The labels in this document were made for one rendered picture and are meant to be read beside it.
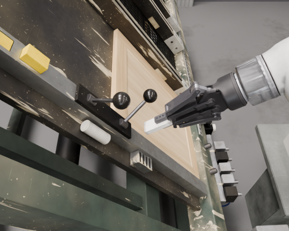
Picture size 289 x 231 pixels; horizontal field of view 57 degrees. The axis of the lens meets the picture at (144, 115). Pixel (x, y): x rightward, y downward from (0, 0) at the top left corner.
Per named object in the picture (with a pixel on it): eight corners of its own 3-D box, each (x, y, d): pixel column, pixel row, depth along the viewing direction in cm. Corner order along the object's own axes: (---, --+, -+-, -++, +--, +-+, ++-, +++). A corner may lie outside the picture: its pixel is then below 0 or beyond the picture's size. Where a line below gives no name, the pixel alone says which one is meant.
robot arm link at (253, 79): (283, 105, 53) (253, 116, 55) (268, 73, 58) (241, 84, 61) (272, 78, 47) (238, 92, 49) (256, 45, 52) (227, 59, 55)
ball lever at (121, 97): (90, 111, 64) (130, 113, 55) (78, 102, 61) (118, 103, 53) (97, 97, 65) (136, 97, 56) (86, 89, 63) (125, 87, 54)
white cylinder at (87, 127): (79, 132, 62) (102, 146, 68) (88, 128, 61) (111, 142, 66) (80, 122, 64) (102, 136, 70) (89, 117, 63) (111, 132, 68)
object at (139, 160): (144, 173, 80) (152, 170, 79) (130, 165, 75) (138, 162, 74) (143, 162, 83) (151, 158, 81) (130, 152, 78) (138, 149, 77)
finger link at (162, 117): (175, 116, 60) (169, 109, 58) (156, 124, 62) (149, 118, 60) (175, 111, 61) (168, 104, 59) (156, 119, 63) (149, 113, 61)
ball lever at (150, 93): (126, 134, 71) (162, 97, 70) (117, 127, 68) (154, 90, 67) (121, 126, 73) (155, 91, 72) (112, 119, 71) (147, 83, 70)
